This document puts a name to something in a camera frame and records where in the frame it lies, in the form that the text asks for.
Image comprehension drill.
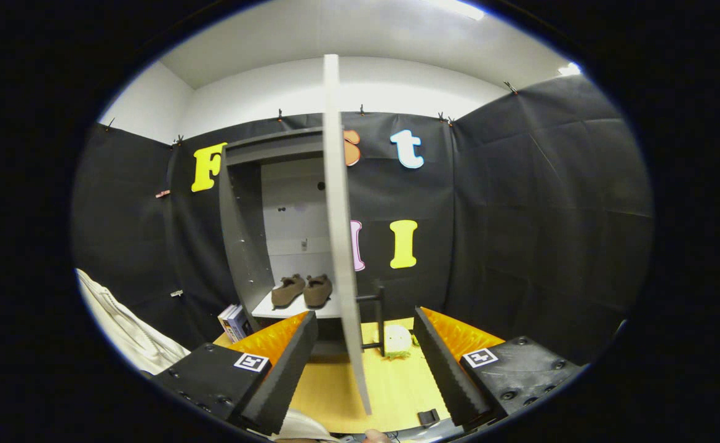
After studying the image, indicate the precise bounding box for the grey shoe cabinet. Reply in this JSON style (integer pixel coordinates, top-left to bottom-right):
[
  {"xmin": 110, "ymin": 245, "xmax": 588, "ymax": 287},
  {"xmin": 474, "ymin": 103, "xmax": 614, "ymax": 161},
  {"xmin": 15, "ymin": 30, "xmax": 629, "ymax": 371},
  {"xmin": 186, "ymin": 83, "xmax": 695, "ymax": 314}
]
[{"xmin": 218, "ymin": 126, "xmax": 361, "ymax": 357}]

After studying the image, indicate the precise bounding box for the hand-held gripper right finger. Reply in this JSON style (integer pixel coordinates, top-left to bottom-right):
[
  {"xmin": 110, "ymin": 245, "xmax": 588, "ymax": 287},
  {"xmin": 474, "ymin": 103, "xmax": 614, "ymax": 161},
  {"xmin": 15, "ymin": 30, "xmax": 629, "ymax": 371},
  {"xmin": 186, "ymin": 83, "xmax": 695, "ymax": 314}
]
[{"xmin": 412, "ymin": 306, "xmax": 585, "ymax": 428}]

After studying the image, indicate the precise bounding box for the blue cover book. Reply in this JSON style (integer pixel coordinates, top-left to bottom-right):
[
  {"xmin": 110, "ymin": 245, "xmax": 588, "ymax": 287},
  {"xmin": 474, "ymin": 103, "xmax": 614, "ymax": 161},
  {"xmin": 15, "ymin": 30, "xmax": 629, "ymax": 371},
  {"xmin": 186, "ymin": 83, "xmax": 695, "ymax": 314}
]
[{"xmin": 225, "ymin": 306, "xmax": 253, "ymax": 342}]

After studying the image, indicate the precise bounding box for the black backdrop cloth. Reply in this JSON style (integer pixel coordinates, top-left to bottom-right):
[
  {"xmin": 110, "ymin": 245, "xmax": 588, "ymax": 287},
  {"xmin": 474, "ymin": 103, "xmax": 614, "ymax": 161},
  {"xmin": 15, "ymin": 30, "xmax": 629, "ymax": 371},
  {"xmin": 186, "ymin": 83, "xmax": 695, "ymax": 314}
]
[{"xmin": 72, "ymin": 74, "xmax": 655, "ymax": 370}]

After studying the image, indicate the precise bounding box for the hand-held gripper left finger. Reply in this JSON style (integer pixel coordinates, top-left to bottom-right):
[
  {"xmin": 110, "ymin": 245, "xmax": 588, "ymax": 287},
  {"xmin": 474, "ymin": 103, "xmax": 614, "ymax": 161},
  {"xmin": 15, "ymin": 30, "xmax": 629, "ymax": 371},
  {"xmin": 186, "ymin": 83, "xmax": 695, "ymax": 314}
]
[{"xmin": 151, "ymin": 309, "xmax": 319, "ymax": 436}]

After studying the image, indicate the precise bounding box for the yellow plush toy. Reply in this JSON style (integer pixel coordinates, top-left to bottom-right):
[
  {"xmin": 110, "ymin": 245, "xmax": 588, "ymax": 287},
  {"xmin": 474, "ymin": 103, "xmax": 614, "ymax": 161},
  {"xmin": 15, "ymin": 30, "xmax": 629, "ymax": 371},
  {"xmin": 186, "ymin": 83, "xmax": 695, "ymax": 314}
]
[{"xmin": 383, "ymin": 324, "xmax": 412, "ymax": 359}]

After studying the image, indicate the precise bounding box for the brown fuzzy shoe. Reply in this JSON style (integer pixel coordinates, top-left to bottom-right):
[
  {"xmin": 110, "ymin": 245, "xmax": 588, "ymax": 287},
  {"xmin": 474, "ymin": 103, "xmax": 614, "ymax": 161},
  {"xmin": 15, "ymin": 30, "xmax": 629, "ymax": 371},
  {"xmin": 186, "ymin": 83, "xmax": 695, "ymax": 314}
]
[
  {"xmin": 271, "ymin": 274, "xmax": 306, "ymax": 308},
  {"xmin": 303, "ymin": 274, "xmax": 334, "ymax": 308}
]

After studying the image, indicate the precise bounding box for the white spine book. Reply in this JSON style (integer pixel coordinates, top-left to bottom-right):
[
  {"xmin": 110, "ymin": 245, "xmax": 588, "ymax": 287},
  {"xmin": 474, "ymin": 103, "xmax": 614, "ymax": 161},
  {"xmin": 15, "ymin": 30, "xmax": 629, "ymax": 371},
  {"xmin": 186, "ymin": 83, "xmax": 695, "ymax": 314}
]
[{"xmin": 217, "ymin": 304, "xmax": 238, "ymax": 340}]

